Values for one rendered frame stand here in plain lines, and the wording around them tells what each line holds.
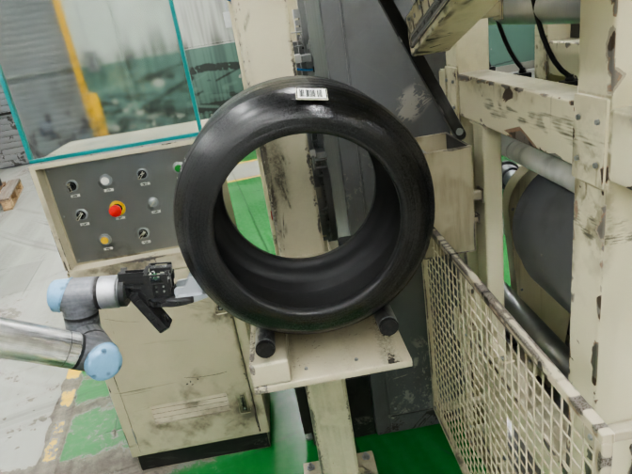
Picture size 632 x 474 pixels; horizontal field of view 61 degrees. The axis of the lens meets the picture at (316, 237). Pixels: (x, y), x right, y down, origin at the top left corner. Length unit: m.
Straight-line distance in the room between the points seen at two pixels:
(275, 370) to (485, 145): 0.78
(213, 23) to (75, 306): 9.01
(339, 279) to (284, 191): 0.28
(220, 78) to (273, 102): 9.01
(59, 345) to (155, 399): 1.04
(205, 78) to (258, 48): 8.65
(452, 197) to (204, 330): 1.02
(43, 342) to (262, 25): 0.85
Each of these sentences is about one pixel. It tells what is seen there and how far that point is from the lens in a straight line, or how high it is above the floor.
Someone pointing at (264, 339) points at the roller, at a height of 0.92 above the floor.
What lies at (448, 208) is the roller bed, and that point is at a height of 1.04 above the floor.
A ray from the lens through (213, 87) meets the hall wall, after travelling 10.06.
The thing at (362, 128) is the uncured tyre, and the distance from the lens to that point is 1.05.
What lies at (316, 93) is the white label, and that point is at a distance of 1.05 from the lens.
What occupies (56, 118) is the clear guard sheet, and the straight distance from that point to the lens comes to 1.87.
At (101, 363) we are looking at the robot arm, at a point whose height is 0.98.
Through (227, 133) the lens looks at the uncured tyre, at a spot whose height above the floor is 1.38.
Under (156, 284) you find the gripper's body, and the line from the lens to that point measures 1.26.
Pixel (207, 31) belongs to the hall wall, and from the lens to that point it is 10.10.
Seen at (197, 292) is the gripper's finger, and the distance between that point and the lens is 1.26.
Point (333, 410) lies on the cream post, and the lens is 1.81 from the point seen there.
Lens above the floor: 1.55
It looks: 22 degrees down
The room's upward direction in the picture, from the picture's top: 9 degrees counter-clockwise
